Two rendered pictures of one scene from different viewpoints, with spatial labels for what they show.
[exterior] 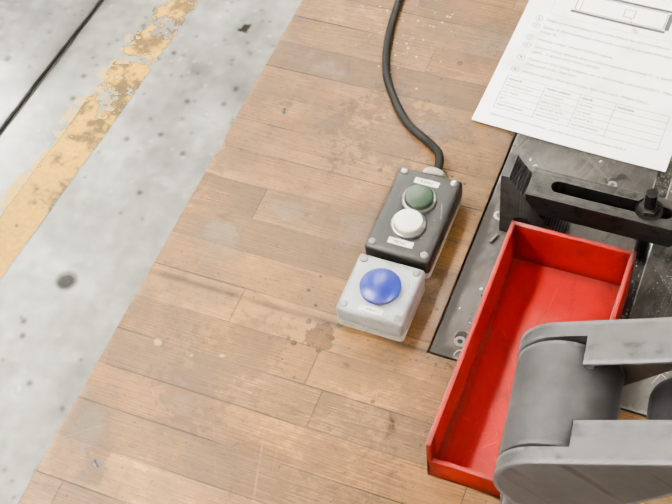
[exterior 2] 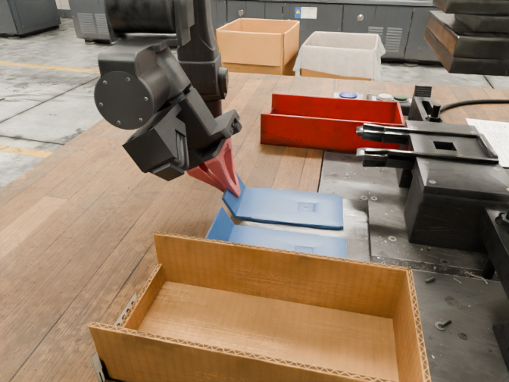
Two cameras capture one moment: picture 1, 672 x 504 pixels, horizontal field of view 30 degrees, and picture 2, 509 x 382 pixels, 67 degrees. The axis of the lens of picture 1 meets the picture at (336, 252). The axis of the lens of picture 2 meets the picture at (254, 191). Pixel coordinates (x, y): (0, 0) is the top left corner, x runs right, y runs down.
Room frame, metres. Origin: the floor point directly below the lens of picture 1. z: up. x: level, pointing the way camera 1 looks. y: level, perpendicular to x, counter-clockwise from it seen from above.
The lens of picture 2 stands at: (0.22, -0.79, 1.22)
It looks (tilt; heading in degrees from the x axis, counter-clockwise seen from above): 32 degrees down; 74
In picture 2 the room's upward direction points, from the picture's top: straight up
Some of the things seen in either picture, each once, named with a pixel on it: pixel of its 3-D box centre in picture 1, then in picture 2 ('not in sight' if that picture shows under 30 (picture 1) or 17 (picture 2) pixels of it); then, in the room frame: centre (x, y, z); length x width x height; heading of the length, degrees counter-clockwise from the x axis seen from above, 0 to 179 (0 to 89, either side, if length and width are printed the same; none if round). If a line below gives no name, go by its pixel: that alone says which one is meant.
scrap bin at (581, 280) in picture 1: (533, 360); (330, 122); (0.56, -0.16, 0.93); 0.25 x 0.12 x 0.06; 151
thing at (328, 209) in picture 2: not in sight; (285, 197); (0.38, -0.39, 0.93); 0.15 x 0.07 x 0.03; 154
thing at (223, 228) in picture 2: not in sight; (278, 241); (0.34, -0.47, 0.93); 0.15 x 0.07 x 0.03; 153
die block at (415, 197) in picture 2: not in sight; (443, 181); (0.61, -0.42, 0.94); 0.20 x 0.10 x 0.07; 61
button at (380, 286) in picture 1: (380, 289); (348, 97); (0.66, -0.04, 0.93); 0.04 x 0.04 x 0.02
